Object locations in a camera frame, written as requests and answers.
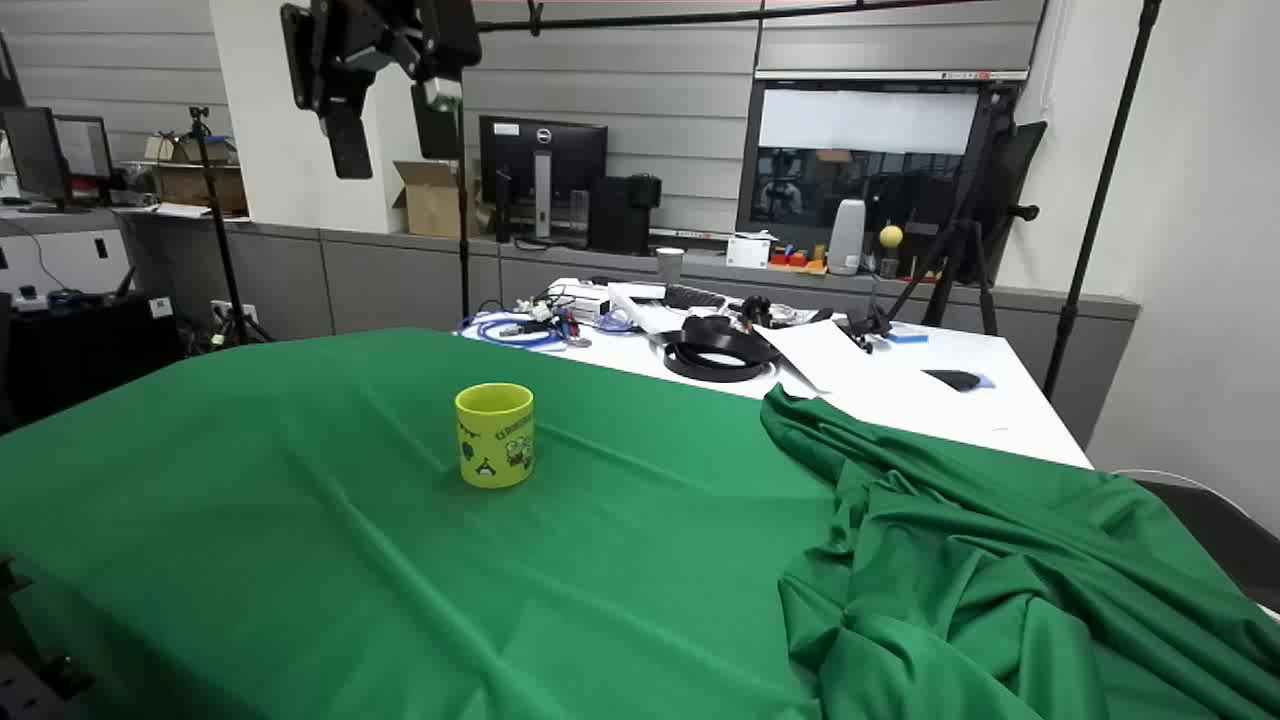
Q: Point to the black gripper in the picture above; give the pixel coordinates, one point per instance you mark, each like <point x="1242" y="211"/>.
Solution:
<point x="383" y="30"/>

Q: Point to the white cylinder device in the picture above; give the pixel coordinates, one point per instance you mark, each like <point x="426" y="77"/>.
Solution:
<point x="845" y="236"/>

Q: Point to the white paper sheet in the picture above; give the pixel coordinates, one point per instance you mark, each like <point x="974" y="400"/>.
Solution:
<point x="841" y="361"/>

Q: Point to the black computer monitor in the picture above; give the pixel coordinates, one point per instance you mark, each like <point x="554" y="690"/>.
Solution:
<point x="543" y="163"/>

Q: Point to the green cloth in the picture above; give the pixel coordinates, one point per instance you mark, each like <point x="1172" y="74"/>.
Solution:
<point x="403" y="560"/>

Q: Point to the small grey framed monitor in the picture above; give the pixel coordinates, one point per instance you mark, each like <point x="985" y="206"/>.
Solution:
<point x="86" y="146"/>

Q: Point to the brown cardboard box with items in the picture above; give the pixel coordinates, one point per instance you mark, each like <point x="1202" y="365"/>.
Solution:
<point x="201" y="186"/>

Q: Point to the dark framed window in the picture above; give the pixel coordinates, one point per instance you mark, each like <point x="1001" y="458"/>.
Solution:
<point x="864" y="163"/>

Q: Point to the black speaker box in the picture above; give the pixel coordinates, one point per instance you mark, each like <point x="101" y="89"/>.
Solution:
<point x="621" y="213"/>

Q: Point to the thin black tripod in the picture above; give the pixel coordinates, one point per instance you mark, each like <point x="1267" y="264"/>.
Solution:
<point x="216" y="224"/>

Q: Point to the black cabinet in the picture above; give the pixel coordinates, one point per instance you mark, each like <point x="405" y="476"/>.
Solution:
<point x="86" y="354"/>

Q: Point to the flat black object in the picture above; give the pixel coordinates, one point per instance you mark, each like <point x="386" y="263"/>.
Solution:
<point x="956" y="378"/>

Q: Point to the dark monitor with black frame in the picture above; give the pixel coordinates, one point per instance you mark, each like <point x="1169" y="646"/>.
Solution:
<point x="32" y="155"/>

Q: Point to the open cardboard box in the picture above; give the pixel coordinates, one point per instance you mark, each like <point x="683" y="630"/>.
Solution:
<point x="431" y="202"/>

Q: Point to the black tripod with panel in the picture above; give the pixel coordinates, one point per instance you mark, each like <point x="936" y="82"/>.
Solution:
<point x="981" y="213"/>

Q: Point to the yellow mug with face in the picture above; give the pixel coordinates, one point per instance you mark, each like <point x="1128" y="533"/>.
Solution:
<point x="495" y="444"/>

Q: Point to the yellow ball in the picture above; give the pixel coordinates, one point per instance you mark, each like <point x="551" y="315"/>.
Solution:
<point x="888" y="236"/>

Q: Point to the small white container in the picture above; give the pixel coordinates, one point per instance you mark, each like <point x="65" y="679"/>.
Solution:
<point x="751" y="251"/>

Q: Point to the slanted black stand pole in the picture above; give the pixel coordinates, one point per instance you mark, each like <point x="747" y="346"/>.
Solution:
<point x="1102" y="202"/>

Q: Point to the black horizontal rod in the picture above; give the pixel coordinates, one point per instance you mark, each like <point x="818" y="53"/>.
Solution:
<point x="694" y="17"/>

